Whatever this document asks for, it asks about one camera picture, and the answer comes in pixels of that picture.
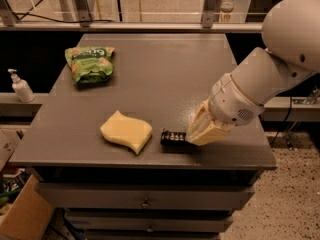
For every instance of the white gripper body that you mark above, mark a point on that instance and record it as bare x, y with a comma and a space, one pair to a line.
234, 101

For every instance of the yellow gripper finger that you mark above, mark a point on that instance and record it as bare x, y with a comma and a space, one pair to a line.
218, 131
201, 123

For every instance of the black rxbar chocolate bar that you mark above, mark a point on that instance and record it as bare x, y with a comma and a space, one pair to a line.
171, 138

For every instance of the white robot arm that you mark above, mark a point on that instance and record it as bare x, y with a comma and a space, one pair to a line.
291, 34

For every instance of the yellow wavy sponge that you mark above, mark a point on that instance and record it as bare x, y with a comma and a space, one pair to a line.
127, 131

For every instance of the grey drawer cabinet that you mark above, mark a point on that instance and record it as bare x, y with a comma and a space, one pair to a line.
97, 152

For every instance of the green snack chip bag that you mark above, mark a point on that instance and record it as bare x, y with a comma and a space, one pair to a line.
90, 65

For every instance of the white pump lotion bottle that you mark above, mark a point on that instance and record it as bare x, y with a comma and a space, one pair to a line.
21, 87

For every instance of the brown cardboard box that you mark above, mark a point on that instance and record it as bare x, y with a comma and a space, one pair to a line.
29, 215

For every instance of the metal railing frame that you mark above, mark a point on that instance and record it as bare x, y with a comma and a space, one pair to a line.
216, 16

